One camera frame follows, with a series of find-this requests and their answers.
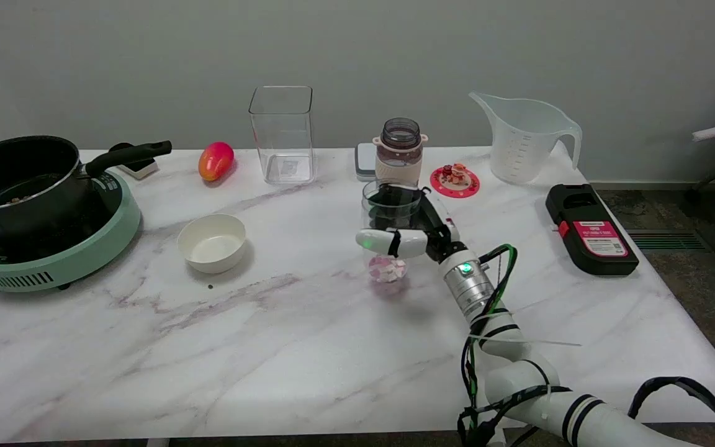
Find white bowl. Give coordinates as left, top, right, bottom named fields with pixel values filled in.
left=177, top=214, right=247, bottom=274

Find small black white gadget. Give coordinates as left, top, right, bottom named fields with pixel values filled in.
left=109, top=143, right=160, bottom=181

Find pink white candy cubes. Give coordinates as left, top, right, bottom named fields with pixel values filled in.
left=368, top=255, right=408, bottom=284

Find black box with red label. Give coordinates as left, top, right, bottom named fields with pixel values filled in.
left=545, top=183, right=640, bottom=276

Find black saucepan with handle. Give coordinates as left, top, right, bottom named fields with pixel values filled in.
left=0, top=135, right=173, bottom=240

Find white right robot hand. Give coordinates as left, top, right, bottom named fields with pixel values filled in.
left=356, top=185, right=464, bottom=263

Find clear square plastic container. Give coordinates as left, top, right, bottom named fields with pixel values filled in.
left=248, top=86, right=317, bottom=185

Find large translucent measuring jug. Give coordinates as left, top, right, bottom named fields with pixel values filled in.
left=469, top=92, right=583, bottom=186

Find small clear measuring cup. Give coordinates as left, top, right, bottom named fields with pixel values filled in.
left=361, top=179, right=425, bottom=284

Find green robot cable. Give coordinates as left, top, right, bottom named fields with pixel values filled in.
left=462, top=244, right=518, bottom=435

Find floor vent grille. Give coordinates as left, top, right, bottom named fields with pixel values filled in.
left=626, top=229, right=707, bottom=251

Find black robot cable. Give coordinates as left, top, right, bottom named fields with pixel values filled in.
left=627, top=376, right=715, bottom=447

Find red yellow mango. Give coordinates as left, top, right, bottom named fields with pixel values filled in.
left=198, top=142, right=235, bottom=183

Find green induction cooker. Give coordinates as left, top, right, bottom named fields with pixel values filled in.
left=0, top=169, right=142, bottom=293

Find grey white kitchen scale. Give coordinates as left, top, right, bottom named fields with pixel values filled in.
left=355, top=143, right=378, bottom=182

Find red coaster with figurines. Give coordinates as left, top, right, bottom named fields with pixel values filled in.
left=429, top=163, right=480, bottom=199

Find clear bottle with beige sleeve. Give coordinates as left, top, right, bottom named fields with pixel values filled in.
left=372, top=117, right=429, bottom=187

